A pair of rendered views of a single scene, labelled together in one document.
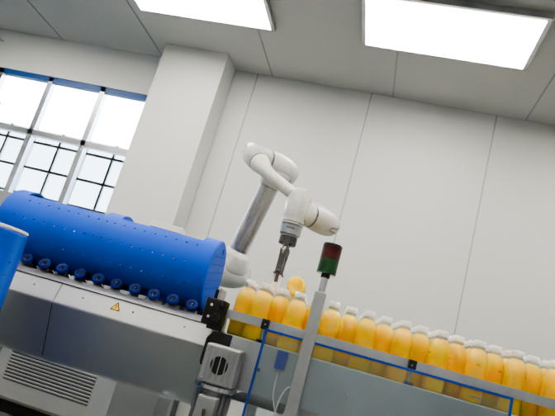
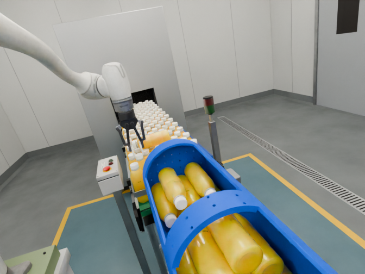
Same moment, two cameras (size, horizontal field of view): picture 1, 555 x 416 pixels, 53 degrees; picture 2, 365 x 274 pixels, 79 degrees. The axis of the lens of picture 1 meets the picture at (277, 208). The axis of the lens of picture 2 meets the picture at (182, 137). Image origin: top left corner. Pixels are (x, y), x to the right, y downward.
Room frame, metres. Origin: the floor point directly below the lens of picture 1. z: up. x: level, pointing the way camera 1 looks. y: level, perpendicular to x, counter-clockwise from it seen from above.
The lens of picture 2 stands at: (2.42, 0.94, 1.55)
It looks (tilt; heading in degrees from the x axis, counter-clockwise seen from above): 21 degrees down; 249
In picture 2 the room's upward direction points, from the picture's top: 12 degrees counter-clockwise
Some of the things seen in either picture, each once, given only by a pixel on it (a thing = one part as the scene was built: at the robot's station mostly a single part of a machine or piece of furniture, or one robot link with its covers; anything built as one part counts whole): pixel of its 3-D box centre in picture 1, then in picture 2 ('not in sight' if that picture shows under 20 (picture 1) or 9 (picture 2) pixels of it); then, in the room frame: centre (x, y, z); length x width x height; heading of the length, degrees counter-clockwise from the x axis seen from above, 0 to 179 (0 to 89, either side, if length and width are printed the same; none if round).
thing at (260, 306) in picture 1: (258, 314); not in sight; (1.98, -0.04, 0.99); 0.07 x 0.07 x 0.19
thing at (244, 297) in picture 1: (243, 309); not in sight; (2.02, 0.02, 0.99); 0.07 x 0.07 x 0.19
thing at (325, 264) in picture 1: (327, 267); (209, 108); (1.75, -0.21, 1.18); 0.06 x 0.06 x 0.05
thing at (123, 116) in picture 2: (286, 246); (128, 119); (2.26, -0.08, 1.30); 0.08 x 0.07 x 0.09; 171
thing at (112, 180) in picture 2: not in sight; (110, 173); (2.42, -0.13, 1.05); 0.20 x 0.10 x 0.10; 82
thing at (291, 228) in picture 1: (291, 229); (123, 104); (2.26, -0.08, 1.37); 0.09 x 0.09 x 0.06
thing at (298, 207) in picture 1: (300, 206); (114, 81); (2.27, -0.09, 1.48); 0.13 x 0.11 x 0.16; 125
